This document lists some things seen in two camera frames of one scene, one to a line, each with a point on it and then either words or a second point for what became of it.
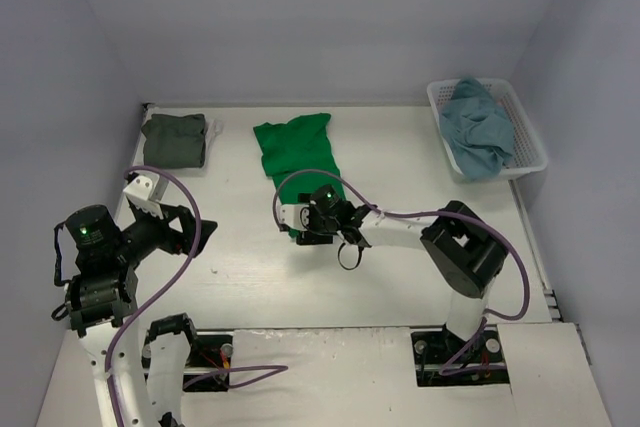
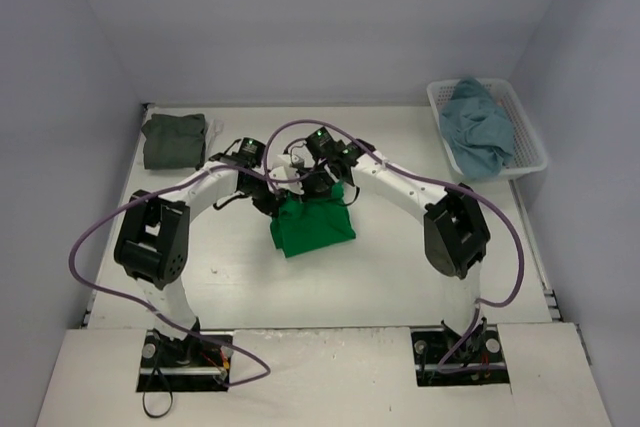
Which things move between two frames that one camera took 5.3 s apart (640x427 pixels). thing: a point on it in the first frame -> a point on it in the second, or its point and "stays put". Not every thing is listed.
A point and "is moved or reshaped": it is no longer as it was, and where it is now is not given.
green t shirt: x=301 y=155 is moved or reshaped
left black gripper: x=171 y=228 -> x=267 y=199
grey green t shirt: x=174 y=142 stays put
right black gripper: x=314 y=237 -> x=321 y=185
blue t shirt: x=478 y=130 stays put
